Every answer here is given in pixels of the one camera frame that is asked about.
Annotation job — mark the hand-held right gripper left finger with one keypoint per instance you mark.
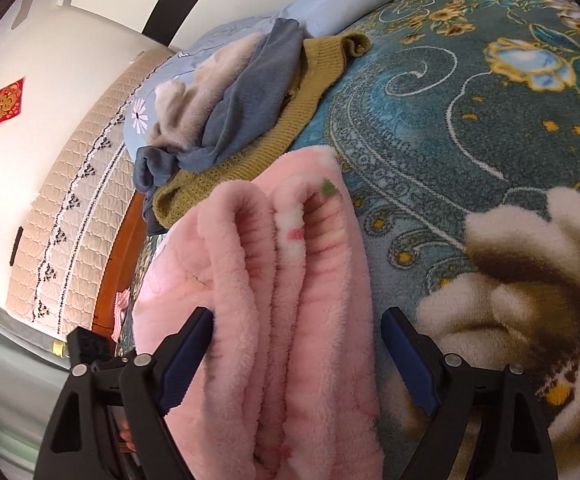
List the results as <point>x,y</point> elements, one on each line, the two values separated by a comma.
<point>184,360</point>

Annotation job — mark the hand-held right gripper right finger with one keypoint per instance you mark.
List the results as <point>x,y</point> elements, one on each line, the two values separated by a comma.
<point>415,360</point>

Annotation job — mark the pink fleece garment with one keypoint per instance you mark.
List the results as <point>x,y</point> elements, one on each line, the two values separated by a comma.
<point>290,310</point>

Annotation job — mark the pink zigzag cloth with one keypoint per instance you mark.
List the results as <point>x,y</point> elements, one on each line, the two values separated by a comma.
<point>121,310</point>

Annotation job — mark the wooden headboard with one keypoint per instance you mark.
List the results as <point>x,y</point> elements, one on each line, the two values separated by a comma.
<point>119,260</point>

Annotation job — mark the beige quilted headboard cover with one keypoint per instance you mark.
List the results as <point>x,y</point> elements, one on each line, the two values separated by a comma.
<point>79,210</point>

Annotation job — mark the mustard knitted sweater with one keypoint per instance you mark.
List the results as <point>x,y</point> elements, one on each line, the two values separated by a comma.
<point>250,160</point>

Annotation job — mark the beige fleece garment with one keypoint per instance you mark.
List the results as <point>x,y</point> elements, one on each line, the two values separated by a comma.
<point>194,95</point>

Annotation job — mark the grey garment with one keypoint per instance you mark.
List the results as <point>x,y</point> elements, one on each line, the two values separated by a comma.
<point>250,95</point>

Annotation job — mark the red wall decoration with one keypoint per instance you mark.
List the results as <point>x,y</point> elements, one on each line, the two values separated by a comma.
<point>3,105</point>

